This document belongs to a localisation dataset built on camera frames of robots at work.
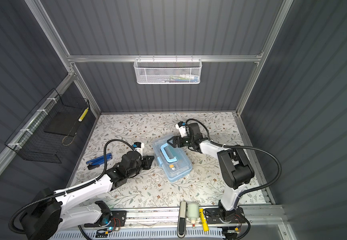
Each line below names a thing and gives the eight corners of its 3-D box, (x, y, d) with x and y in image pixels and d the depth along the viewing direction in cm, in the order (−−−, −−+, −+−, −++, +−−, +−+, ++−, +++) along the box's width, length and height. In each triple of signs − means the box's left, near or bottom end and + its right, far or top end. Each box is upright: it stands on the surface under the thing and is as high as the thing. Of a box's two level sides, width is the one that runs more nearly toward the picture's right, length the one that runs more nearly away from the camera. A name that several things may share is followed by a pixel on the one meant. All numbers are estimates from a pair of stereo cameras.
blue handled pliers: (88, 171, 92) (86, 169, 90) (87, 163, 95) (86, 161, 93) (113, 161, 96) (112, 159, 94) (111, 154, 99) (110, 152, 97)
